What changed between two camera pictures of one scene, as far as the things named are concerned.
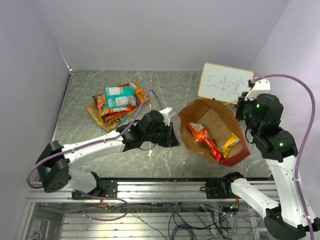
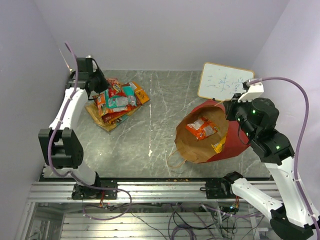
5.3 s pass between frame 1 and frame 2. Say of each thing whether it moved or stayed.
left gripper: moved
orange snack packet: moved
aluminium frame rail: stayed
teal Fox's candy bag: stayed
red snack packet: moved
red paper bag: moved
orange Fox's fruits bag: stayed
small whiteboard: stayed
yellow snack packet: moved
